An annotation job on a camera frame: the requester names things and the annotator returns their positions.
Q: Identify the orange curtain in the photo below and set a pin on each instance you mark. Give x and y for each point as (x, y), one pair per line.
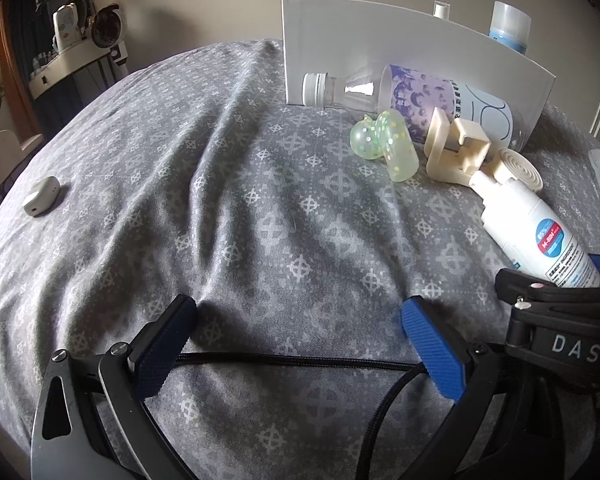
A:
(17, 85)

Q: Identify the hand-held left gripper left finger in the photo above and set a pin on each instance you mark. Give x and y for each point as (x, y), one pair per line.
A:
(162, 355)

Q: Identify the white spray bottle blue label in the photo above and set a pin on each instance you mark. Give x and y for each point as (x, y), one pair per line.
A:
(540, 235)

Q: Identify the dark blue curtain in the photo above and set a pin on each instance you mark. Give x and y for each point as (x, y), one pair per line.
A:
(35, 10)

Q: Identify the white earbud case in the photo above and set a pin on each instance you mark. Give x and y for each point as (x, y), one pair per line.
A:
(41, 196)

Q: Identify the white rounded shelf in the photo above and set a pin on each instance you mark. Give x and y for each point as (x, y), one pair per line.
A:
(65, 70)

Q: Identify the white appliance with buttons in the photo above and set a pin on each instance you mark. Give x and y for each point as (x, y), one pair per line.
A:
(66, 30)

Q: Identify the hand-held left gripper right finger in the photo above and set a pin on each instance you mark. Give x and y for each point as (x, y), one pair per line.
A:
(432, 355)

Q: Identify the white cardboard box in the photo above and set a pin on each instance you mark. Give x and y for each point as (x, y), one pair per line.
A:
(340, 45)

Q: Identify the grey patterned blanket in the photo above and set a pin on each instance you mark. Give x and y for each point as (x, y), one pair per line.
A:
(230, 235)

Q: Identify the clear bottle purple label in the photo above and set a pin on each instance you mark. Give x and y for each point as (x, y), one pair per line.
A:
(415, 92)

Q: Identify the cream plastic clamp holder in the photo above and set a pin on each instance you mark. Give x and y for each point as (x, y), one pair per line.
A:
(452, 152)

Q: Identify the green dotted translucent toy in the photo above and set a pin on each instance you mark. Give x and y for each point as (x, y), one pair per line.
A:
(392, 145)

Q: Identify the blue capped spray can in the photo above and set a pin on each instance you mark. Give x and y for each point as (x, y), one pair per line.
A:
(510, 27)

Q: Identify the small black desk fan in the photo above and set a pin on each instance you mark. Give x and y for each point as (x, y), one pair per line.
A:
(107, 25)

